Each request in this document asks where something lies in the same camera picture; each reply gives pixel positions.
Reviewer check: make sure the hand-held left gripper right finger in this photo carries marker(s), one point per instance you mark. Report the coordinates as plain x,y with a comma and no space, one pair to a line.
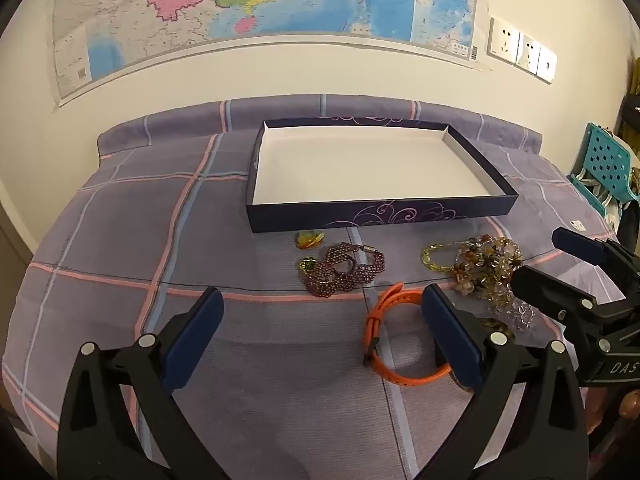
450,335

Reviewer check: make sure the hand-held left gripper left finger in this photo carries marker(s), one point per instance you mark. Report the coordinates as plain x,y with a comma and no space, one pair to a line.
195,340

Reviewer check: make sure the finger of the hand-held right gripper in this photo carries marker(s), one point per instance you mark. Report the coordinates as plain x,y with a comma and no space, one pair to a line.
577,245
545,287

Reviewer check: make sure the orange watch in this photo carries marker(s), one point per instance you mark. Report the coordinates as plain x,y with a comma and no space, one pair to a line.
380,310

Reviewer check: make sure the dark purple shallow box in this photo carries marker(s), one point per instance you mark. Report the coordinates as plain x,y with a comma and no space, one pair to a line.
365,170

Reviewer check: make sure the person's right hand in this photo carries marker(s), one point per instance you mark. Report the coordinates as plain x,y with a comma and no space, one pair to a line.
597,410

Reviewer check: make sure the teal perforated plastic chair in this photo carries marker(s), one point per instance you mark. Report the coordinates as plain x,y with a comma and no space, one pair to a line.
607,155

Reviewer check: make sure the green bead pendant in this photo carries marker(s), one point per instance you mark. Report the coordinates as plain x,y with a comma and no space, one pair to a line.
307,265

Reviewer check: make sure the yellow orange brooch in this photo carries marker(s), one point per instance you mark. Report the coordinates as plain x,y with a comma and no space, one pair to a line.
309,240

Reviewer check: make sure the grey brown door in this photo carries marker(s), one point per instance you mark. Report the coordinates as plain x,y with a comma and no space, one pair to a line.
11,250

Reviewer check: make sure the white wall switch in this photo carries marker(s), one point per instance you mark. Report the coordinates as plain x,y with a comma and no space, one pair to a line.
547,65

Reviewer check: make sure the white wall socket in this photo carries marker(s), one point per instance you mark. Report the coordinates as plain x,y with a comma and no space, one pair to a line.
504,40
529,53

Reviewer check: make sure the colourful wall map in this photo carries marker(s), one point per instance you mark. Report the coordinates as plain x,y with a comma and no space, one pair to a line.
280,0

